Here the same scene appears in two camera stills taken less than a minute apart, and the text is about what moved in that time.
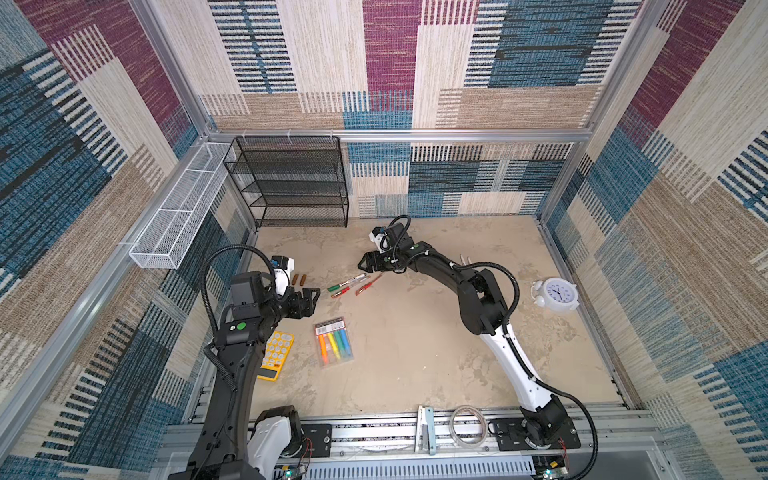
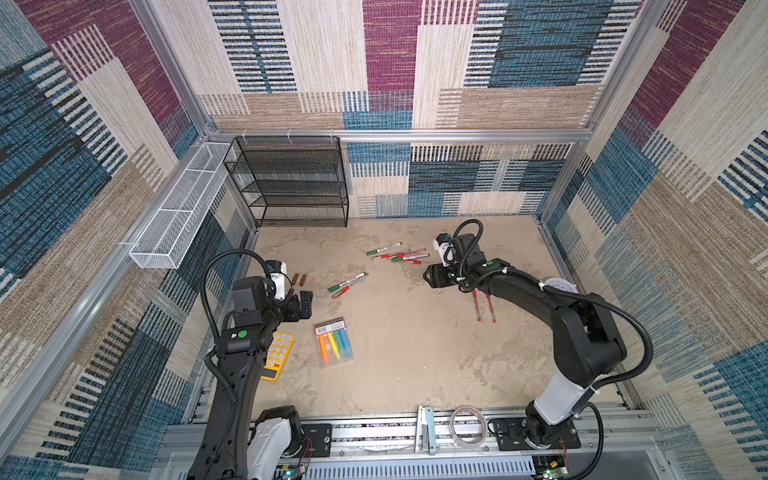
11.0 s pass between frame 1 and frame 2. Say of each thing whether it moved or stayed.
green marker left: stayed
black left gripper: stayed
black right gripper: moved
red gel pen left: stayed
